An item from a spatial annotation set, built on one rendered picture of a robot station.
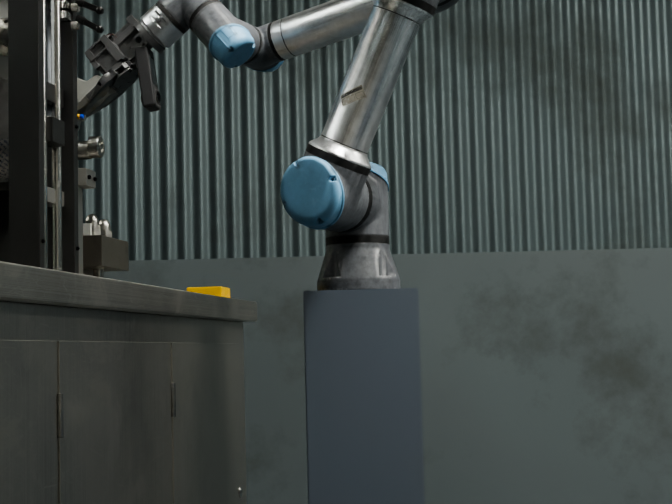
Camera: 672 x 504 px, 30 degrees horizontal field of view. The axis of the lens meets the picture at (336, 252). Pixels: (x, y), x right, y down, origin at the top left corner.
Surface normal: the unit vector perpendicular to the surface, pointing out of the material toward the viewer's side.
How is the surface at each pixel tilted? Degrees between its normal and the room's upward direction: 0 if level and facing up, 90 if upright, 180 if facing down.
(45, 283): 90
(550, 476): 90
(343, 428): 90
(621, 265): 90
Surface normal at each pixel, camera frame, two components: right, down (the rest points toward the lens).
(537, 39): 0.01, -0.08
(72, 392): 0.99, -0.04
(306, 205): -0.47, 0.06
